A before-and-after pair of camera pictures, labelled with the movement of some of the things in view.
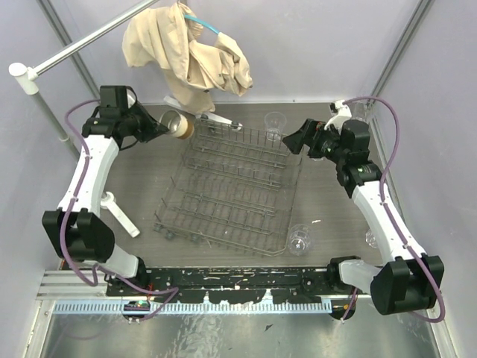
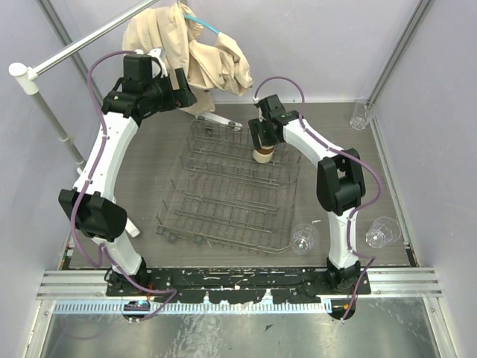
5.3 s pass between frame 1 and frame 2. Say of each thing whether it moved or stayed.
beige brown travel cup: moved
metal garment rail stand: stayed
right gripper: moved
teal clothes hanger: stayed
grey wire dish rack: stayed
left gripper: moved
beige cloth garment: stayed
